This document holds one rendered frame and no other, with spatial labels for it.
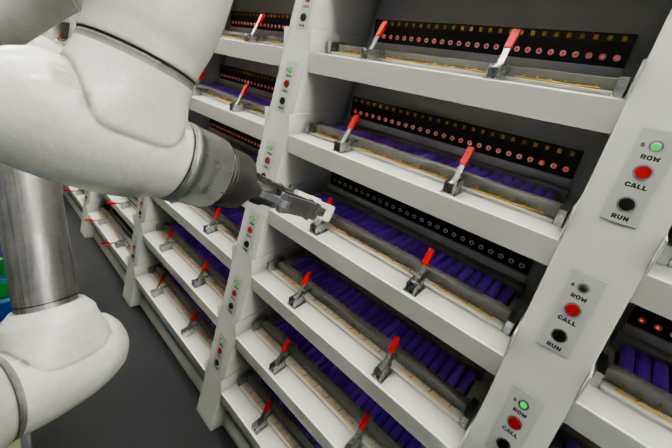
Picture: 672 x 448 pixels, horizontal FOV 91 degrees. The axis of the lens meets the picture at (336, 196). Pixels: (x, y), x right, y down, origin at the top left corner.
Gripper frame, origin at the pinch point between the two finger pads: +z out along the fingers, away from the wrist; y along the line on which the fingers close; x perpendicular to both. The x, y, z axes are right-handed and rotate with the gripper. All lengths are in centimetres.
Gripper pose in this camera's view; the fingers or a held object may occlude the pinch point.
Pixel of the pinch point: (312, 206)
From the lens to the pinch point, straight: 57.4
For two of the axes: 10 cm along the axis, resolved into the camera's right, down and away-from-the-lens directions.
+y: 7.2, 3.6, -5.9
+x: 4.3, -9.0, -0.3
